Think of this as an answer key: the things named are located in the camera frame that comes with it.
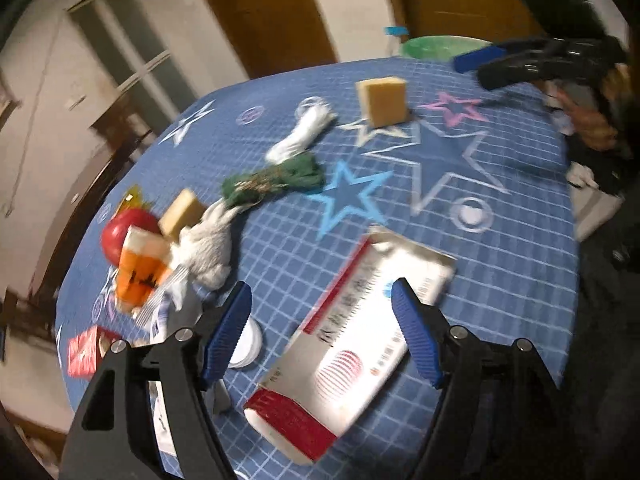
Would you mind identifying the white round lid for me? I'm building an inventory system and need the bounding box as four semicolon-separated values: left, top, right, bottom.
227;317;264;369

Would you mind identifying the frosted glass door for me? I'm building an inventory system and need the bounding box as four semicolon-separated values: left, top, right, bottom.
67;0;201;126

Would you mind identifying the red apple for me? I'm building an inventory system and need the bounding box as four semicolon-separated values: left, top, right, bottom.
101;208;161;264

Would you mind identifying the red packet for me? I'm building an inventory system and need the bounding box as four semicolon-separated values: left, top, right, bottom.
67;325;124;379

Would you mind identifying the dark wooden chair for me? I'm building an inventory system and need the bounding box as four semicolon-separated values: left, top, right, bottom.
90;96;161;161

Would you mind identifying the orange carton box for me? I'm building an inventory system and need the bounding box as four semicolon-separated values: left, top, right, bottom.
114;226;174;311

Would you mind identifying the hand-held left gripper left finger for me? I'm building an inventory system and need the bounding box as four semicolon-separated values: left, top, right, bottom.
60;280;253;480

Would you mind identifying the blue star tablecloth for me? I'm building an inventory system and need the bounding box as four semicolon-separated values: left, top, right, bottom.
54;57;581;480

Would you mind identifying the white and red medicine box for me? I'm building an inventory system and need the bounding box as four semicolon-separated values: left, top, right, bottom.
243;225;457;465

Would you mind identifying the white bag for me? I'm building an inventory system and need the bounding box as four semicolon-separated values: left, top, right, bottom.
565;160;626;244

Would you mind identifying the yellow sponge block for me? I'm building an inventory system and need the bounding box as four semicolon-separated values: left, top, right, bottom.
158;188;206;241
356;76;409;129

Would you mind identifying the person's right hand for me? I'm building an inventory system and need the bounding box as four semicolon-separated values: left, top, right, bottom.
562;62;637;152

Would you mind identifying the white cloth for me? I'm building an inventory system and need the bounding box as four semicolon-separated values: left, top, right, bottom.
265;107;337;164

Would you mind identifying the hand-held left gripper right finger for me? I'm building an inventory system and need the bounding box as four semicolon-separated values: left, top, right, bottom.
390;277;571;480

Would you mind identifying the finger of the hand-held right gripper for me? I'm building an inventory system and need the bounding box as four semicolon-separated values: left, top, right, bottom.
476;52;556;92
452;37;556;74

